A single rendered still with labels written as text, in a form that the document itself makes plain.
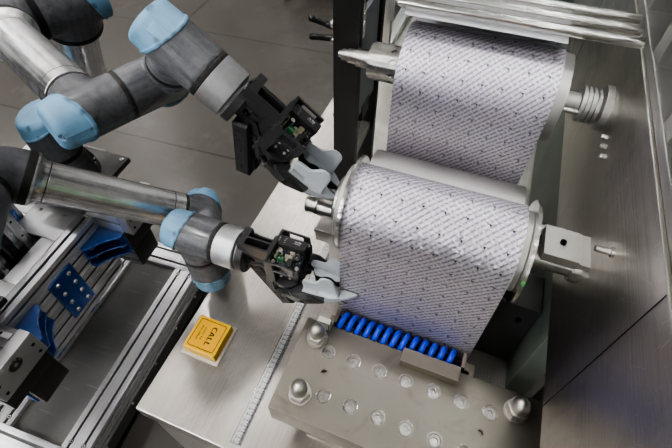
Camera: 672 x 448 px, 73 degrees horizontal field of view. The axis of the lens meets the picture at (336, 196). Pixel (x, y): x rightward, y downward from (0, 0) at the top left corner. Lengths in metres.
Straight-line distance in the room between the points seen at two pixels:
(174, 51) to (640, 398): 0.61
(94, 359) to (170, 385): 0.93
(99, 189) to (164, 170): 1.74
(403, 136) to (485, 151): 0.14
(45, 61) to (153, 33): 0.22
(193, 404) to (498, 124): 0.72
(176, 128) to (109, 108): 2.21
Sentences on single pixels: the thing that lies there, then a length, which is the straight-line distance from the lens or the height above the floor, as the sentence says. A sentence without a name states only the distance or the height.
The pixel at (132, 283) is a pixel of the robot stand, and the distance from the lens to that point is 1.98.
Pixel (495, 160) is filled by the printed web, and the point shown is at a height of 1.24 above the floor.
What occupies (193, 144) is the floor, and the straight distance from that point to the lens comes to 2.76.
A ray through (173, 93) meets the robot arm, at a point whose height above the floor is 1.37.
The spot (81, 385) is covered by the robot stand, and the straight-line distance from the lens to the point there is 1.86.
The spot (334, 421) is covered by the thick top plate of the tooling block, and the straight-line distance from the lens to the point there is 0.77.
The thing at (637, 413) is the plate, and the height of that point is 1.38.
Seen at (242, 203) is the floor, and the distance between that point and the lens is 2.37.
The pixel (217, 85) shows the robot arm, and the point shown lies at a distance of 0.63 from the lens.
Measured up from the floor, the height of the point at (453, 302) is 1.17.
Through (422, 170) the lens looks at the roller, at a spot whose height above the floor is 1.23.
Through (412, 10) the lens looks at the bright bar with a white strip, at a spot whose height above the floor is 1.44.
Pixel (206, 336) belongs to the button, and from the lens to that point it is 0.96.
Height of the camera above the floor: 1.77
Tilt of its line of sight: 49 degrees down
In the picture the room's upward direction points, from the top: straight up
